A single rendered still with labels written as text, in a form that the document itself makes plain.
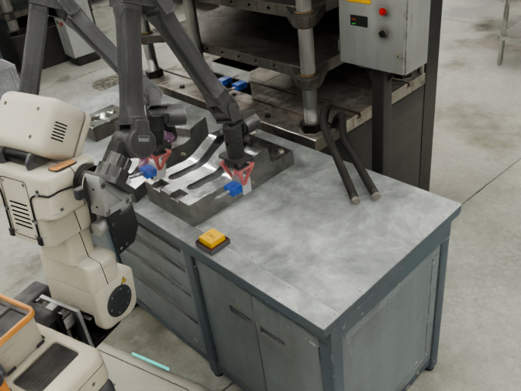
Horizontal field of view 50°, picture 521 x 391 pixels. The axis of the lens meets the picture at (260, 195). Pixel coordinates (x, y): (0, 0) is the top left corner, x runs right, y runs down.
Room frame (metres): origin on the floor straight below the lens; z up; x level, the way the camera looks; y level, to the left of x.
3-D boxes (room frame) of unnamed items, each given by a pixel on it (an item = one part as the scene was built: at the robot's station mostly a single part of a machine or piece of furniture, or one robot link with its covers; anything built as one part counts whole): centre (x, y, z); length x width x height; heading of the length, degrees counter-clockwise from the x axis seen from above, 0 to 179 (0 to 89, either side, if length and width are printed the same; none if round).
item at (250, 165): (1.52, 0.05, 0.99); 0.07 x 0.07 x 0.09; 40
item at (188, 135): (1.99, 0.43, 0.86); 0.50 x 0.26 x 0.11; 148
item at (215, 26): (2.79, -0.17, 0.96); 1.29 x 0.83 x 0.18; 40
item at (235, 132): (1.53, 0.06, 1.12); 0.07 x 0.06 x 0.07; 134
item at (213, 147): (1.77, 0.15, 0.92); 0.35 x 0.16 x 0.09; 130
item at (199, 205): (1.77, 0.13, 0.87); 0.50 x 0.26 x 0.14; 130
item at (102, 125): (2.37, 0.67, 0.84); 0.20 x 0.15 x 0.07; 130
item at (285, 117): (2.80, -0.15, 0.76); 1.30 x 0.84 x 0.07; 40
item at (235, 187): (1.50, 0.09, 0.94); 0.13 x 0.05 x 0.05; 130
